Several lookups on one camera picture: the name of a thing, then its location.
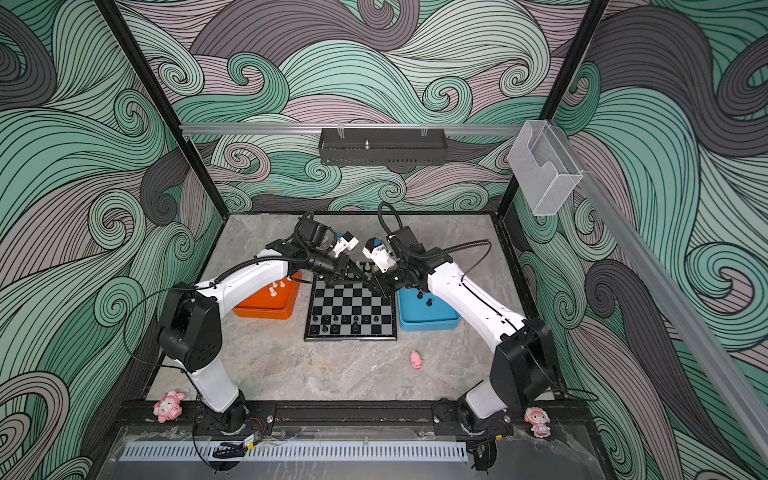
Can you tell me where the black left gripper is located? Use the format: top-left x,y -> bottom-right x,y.
308,251 -> 369,286

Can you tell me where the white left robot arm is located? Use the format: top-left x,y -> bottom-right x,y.
158,250 -> 366,432

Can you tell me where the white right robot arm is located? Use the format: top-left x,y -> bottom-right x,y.
372,258 -> 557,425

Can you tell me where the blue plastic tray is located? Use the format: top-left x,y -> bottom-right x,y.
396,288 -> 461,332

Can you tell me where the black and silver chessboard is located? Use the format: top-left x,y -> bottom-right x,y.
303,276 -> 398,342

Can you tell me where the orange plastic tray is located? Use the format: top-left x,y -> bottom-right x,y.
233,276 -> 300,320

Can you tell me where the small pink pig toy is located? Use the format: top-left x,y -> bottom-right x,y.
409,351 -> 423,370

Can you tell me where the pink doll figure right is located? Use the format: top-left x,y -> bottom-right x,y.
524,407 -> 551,439

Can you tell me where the pink doll figure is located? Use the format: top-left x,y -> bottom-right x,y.
153,390 -> 186,423
524,407 -> 551,439

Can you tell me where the pink doll figure left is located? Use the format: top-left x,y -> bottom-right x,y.
153,390 -> 186,423

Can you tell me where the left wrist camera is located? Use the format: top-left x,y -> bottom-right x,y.
293,216 -> 359,258

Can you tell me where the black perforated wall shelf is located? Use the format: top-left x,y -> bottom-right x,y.
318,128 -> 448,167

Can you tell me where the clear acrylic wall box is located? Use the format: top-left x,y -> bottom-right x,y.
507,120 -> 583,216

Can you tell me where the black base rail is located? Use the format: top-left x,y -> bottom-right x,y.
116,398 -> 592,436

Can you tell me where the white slotted cable duct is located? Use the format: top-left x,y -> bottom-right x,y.
119,441 -> 468,463

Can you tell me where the black enclosure corner post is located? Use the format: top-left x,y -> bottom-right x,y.
498,1 -> 608,218

